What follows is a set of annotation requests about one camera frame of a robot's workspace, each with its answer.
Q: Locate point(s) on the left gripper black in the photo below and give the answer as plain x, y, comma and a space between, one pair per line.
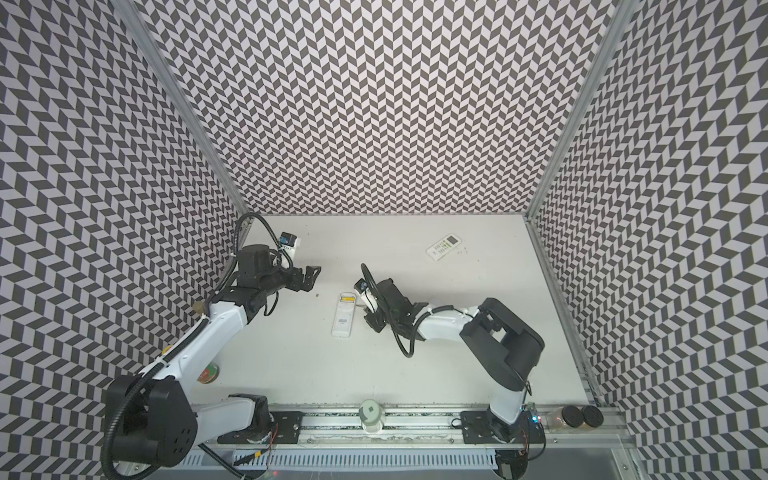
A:
309, 278

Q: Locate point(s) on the white remote control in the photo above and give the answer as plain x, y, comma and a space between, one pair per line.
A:
344, 315
443, 247

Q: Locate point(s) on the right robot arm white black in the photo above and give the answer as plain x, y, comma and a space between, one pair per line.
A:
505, 346

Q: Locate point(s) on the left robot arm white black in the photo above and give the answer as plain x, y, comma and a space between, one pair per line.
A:
149, 420

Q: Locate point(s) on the red jar yellow lid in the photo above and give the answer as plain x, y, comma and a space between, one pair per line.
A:
209, 374

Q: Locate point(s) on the black round cap inner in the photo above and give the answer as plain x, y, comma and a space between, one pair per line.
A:
572, 416

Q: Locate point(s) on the black round cap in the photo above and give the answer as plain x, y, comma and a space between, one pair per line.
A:
592, 416
572, 416

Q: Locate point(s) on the black round cap outer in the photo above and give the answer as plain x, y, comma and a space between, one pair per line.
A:
592, 416

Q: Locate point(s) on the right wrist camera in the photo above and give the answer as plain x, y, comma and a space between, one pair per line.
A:
365, 294

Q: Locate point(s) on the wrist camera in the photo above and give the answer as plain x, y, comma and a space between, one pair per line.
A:
289, 243
365, 294

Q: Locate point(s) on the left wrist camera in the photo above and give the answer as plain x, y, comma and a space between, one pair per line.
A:
289, 243

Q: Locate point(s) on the white green cylinder on rail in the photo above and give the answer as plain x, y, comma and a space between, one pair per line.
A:
372, 416

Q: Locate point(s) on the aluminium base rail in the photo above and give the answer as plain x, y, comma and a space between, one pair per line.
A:
434, 427

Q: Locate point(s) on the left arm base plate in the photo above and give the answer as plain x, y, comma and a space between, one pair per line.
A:
284, 429

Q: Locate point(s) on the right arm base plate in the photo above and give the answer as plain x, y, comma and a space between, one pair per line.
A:
481, 427

